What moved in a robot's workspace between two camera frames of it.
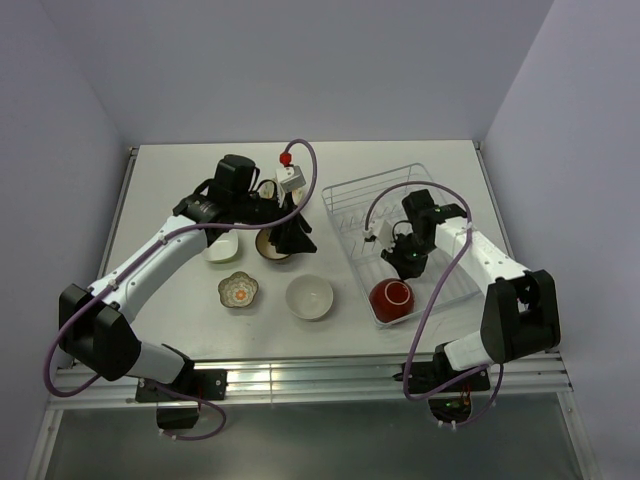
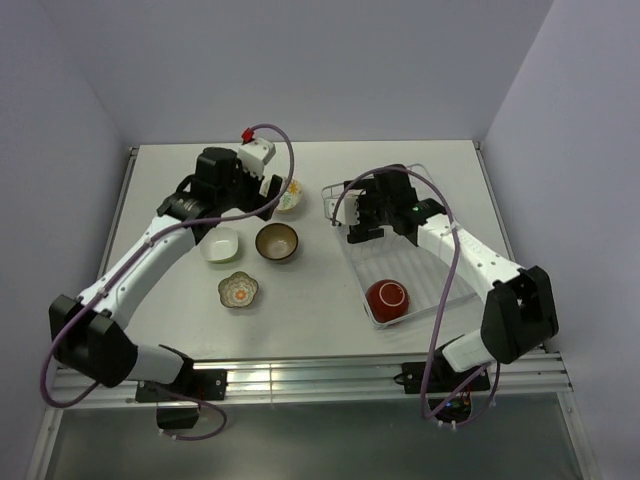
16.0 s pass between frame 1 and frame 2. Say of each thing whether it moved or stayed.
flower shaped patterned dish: stayed
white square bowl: stayed
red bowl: moved
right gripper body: moved
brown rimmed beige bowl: stayed
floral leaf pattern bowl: stayed
